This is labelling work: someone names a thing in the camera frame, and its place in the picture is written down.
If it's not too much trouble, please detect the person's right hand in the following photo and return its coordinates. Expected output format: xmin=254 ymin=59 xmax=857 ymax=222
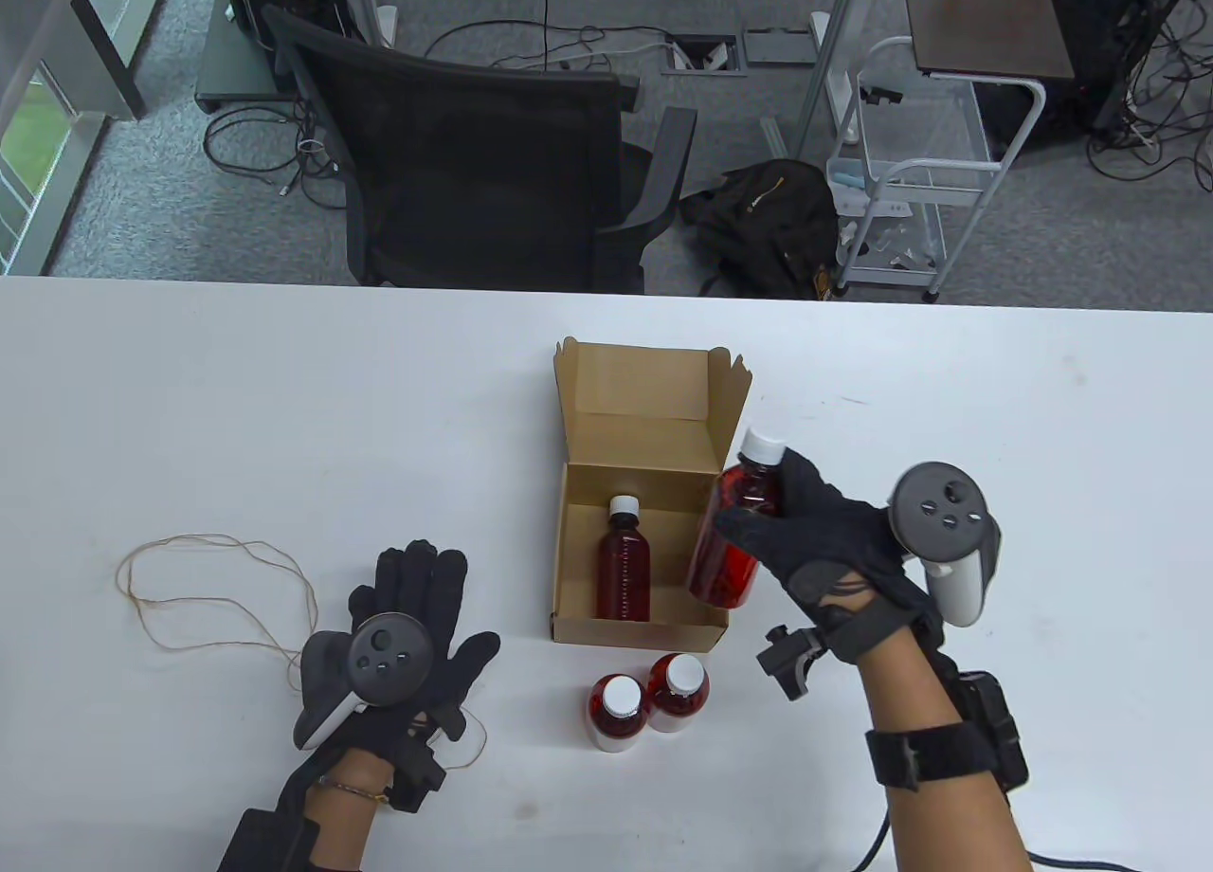
xmin=713 ymin=447 xmax=944 ymax=664

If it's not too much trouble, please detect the person's left hand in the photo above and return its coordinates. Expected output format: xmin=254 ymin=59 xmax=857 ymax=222
xmin=296 ymin=542 xmax=501 ymax=776

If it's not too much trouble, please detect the red liquid bottle white cap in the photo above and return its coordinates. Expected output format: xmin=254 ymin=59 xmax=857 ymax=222
xmin=685 ymin=427 xmax=789 ymax=610
xmin=644 ymin=652 xmax=712 ymax=733
xmin=595 ymin=495 xmax=653 ymax=622
xmin=583 ymin=675 xmax=653 ymax=753

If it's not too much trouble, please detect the brown cardboard box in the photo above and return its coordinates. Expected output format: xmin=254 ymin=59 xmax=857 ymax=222
xmin=550 ymin=336 xmax=754 ymax=645

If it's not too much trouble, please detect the thin tan string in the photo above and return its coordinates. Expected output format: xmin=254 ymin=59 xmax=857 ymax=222
xmin=116 ymin=534 xmax=489 ymax=773

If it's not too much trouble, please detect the person's right forearm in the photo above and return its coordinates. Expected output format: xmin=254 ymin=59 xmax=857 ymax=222
xmin=862 ymin=626 xmax=1039 ymax=872

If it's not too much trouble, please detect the person's left forearm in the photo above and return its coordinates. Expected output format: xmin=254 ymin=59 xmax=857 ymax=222
xmin=308 ymin=749 xmax=394 ymax=872

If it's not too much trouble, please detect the open floor outlet box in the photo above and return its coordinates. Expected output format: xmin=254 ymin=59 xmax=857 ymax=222
xmin=661 ymin=33 xmax=750 ymax=77

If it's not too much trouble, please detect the grey handheld controller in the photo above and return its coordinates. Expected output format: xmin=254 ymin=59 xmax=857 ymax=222
xmin=294 ymin=614 xmax=432 ymax=750
xmin=889 ymin=462 xmax=1003 ymax=627

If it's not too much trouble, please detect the black backpack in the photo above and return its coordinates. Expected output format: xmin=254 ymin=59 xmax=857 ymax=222
xmin=679 ymin=158 xmax=842 ymax=300

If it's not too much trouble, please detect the black mesh office chair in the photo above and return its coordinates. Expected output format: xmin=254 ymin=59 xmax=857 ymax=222
xmin=263 ymin=5 xmax=698 ymax=295

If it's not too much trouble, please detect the grey metal desk leg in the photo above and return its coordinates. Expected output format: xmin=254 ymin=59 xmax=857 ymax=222
xmin=794 ymin=0 xmax=865 ymax=157

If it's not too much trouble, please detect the grey floor cover plate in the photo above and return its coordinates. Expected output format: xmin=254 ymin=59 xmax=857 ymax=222
xmin=742 ymin=27 xmax=816 ymax=65

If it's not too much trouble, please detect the dark brown desk top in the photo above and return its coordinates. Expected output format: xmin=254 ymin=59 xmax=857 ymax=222
xmin=900 ymin=0 xmax=1077 ymax=79

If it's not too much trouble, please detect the grey base platform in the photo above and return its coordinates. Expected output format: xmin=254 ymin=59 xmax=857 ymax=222
xmin=194 ymin=0 xmax=285 ymax=115

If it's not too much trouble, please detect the grey pillar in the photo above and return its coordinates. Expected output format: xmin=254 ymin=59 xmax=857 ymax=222
xmin=0 ymin=0 xmax=148 ymax=119

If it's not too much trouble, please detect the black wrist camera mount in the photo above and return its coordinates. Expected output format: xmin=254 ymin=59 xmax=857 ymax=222
xmin=756 ymin=626 xmax=825 ymax=700
xmin=384 ymin=720 xmax=446 ymax=811

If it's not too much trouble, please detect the thin brown wrist bracelet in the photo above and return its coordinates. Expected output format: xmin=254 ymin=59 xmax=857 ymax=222
xmin=316 ymin=773 xmax=391 ymax=805

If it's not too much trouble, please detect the black strapped wrist pack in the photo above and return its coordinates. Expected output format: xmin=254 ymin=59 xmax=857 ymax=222
xmin=864 ymin=671 xmax=1029 ymax=797
xmin=218 ymin=808 xmax=318 ymax=872

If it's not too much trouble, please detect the white wire cart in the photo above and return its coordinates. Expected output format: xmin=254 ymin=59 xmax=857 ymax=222
xmin=826 ymin=36 xmax=1048 ymax=304

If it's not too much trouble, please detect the black floor cable tangle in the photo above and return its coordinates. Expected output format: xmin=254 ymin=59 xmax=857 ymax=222
xmin=1085 ymin=0 xmax=1213 ymax=195
xmin=204 ymin=104 xmax=352 ymax=211

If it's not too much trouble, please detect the long black floor cable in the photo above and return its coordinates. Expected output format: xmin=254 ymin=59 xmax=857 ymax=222
xmin=424 ymin=0 xmax=683 ymax=67

